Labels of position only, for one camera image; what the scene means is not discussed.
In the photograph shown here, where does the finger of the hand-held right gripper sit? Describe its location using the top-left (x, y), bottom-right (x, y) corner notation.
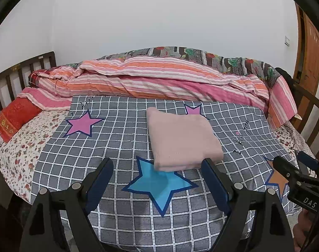
top-left (297, 151), bottom-right (319, 179)
top-left (273, 156), bottom-right (319, 187)

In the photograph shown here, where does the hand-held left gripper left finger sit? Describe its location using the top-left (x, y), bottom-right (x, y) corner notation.
top-left (19, 157), bottom-right (114, 252)

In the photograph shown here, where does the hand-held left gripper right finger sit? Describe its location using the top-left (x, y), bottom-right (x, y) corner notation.
top-left (201, 158), bottom-right (295, 252)

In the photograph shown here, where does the pink knit sweater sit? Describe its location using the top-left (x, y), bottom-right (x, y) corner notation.
top-left (146, 107), bottom-right (224, 172)

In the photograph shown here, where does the person's right hand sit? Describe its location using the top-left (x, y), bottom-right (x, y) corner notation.
top-left (293, 210), bottom-right (316, 248)

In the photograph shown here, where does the grey checked star blanket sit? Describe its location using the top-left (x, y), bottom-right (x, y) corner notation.
top-left (31, 94), bottom-right (307, 252)

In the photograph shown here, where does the dark wooden footboard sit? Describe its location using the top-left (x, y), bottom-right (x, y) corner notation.
top-left (275, 67), bottom-right (319, 160)

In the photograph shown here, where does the floral bed sheet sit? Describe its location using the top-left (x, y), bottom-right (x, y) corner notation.
top-left (0, 109), bottom-right (317, 202)

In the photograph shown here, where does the dark clothing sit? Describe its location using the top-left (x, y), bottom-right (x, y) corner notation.
top-left (275, 67), bottom-right (296, 84)

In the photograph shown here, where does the red pillow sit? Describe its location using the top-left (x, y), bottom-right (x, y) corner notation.
top-left (0, 97), bottom-right (42, 143)

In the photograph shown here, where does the brown wooden door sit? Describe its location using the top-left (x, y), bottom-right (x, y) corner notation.
top-left (293, 2), bottom-right (319, 84)

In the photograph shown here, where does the pink striped quilt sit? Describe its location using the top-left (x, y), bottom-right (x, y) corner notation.
top-left (18, 58), bottom-right (298, 129)

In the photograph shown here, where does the dark wooden headboard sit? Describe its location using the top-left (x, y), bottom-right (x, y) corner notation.
top-left (0, 51), bottom-right (57, 118)

